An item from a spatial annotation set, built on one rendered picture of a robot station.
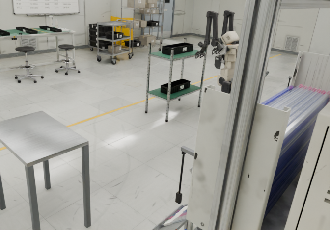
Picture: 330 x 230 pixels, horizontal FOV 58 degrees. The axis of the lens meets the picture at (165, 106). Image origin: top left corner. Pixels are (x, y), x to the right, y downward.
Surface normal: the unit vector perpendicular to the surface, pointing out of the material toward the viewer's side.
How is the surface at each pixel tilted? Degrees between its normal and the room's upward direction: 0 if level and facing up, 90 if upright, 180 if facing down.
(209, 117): 90
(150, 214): 0
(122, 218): 0
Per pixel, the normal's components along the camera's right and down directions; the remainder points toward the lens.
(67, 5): 0.77, 0.29
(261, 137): -0.64, 0.25
